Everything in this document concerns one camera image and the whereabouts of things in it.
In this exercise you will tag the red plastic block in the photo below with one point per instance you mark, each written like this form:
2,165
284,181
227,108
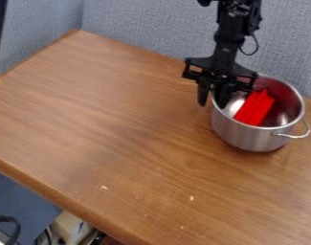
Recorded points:
255,108

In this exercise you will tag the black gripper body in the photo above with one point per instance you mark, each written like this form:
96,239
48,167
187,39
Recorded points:
219,70

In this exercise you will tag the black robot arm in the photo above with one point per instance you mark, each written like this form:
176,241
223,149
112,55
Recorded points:
238,18

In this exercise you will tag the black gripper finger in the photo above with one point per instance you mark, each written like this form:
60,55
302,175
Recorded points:
203,89
223,94

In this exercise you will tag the stainless steel pot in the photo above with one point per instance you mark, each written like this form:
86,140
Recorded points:
283,123

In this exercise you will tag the beige box under table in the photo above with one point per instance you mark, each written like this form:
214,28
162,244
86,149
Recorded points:
71,228

